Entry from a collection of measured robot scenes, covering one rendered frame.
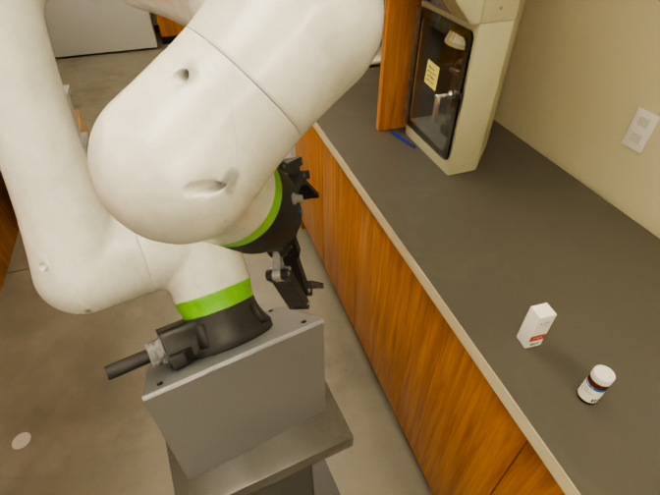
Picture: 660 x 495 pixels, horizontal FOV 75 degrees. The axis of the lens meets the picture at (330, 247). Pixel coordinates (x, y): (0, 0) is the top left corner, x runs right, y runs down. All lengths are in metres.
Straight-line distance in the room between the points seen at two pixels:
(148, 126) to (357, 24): 0.14
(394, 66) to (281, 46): 1.42
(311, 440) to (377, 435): 1.06
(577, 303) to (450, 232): 0.37
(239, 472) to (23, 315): 2.03
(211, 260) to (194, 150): 0.43
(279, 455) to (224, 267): 0.37
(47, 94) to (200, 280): 0.31
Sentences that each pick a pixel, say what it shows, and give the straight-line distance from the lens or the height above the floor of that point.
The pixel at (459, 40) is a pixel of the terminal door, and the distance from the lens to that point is 1.40.
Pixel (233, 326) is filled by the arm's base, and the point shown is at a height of 1.20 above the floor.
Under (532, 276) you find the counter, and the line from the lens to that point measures 1.23.
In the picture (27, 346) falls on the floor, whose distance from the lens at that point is 2.57.
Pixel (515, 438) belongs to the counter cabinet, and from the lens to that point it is 1.09.
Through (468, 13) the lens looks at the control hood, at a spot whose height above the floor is 1.44.
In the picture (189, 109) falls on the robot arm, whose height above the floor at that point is 1.63.
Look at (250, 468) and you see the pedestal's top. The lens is 0.86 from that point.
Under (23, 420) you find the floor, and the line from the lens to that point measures 2.32.
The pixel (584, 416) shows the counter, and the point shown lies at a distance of 1.02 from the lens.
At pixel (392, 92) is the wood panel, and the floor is 1.09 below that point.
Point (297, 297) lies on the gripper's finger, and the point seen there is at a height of 1.34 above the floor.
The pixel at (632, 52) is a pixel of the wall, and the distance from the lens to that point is 1.57.
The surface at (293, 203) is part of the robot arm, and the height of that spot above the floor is 1.50.
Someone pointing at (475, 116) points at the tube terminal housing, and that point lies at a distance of 1.47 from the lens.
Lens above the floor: 1.74
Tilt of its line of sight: 42 degrees down
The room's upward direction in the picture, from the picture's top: straight up
